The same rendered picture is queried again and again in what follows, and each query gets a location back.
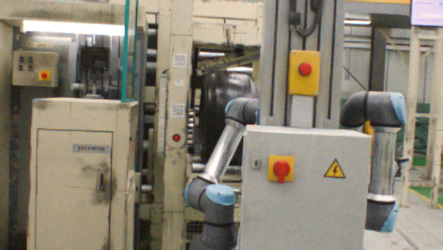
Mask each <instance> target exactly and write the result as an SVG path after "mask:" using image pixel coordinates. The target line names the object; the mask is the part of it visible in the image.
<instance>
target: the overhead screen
mask: <svg viewBox="0 0 443 250"><path fill-rule="evenodd" d="M409 26H423V27H441V28H443V0H410V17H409Z"/></svg>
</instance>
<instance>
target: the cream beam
mask: <svg viewBox="0 0 443 250"><path fill-rule="evenodd" d="M261 37H262V26H256V25H235V24H222V23H212V22H200V21H193V28H192V44H193V45H202V46H201V48H206V49H218V50H231V51H234V48H241V49H245V50H252V51H261ZM192 44H191V45H192Z"/></svg>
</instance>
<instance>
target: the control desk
mask: <svg viewBox="0 0 443 250"><path fill-rule="evenodd" d="M137 122H138V101H137V100H131V101H128V102H120V100H90V99H73V98H51V99H33V100H32V124H31V152H30V207H29V250H133V248H134V192H135V182H134V180H135V162H136V142H137Z"/></svg>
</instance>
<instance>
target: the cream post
mask: <svg viewBox="0 0 443 250"><path fill-rule="evenodd" d="M193 11H194V0H172V6H171V24H170V41H169V60H168V95H167V113H166V131H165V166H164V183H163V201H162V219H161V250H183V238H184V231H183V227H184V190H185V178H186V174H185V165H186V157H187V129H188V111H189V93H190V77H191V44H192V28H193ZM174 54H185V55H187V61H186V66H173V64H174ZM175 80H181V81H183V85H175ZM172 104H184V117H172ZM174 135H178V136H179V139H178V140H174Z"/></svg>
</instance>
